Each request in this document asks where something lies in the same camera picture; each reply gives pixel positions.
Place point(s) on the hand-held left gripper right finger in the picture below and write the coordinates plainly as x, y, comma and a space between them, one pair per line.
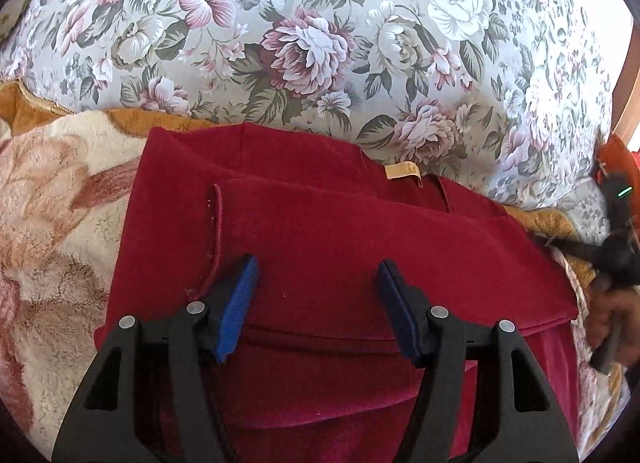
400, 315

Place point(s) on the cream floral fleece blanket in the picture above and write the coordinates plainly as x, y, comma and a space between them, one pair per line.
55, 223

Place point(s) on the person's right hand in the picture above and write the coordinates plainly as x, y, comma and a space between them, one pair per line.
607, 315

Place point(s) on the red knit garment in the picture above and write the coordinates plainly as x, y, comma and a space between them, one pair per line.
325, 243

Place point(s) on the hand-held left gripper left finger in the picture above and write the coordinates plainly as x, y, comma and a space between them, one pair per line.
239, 308

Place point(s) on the floral bed sheet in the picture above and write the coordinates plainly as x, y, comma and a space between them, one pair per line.
320, 33

